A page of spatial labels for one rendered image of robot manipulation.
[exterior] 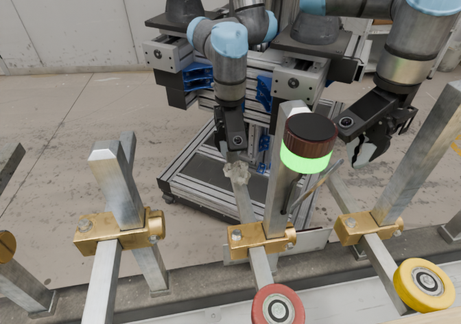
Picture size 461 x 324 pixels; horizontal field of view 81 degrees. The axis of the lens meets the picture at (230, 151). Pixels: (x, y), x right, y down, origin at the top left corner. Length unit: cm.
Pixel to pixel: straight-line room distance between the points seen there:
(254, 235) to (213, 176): 102
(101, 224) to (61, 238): 132
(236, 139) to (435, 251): 59
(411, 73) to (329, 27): 48
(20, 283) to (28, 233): 127
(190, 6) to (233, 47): 56
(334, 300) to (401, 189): 36
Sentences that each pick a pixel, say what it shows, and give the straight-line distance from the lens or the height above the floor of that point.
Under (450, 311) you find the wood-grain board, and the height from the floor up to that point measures 90.
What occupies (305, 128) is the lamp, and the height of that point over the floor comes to 117.
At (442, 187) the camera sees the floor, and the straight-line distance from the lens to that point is 225.
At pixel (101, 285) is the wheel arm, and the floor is 96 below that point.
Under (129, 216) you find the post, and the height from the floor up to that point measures 100.
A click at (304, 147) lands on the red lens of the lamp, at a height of 116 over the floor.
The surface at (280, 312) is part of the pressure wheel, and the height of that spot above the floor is 91.
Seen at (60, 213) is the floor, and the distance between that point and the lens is 194.
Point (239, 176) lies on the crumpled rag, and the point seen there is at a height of 87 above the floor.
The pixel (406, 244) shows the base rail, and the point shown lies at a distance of 88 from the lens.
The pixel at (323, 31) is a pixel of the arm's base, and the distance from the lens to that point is 93.
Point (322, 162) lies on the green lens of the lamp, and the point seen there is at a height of 114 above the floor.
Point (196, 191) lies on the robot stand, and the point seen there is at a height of 23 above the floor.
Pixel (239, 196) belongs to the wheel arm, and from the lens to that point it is 63.
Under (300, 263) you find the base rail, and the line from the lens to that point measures 74.
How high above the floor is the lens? 136
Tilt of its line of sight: 42 degrees down
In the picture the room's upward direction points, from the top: straight up
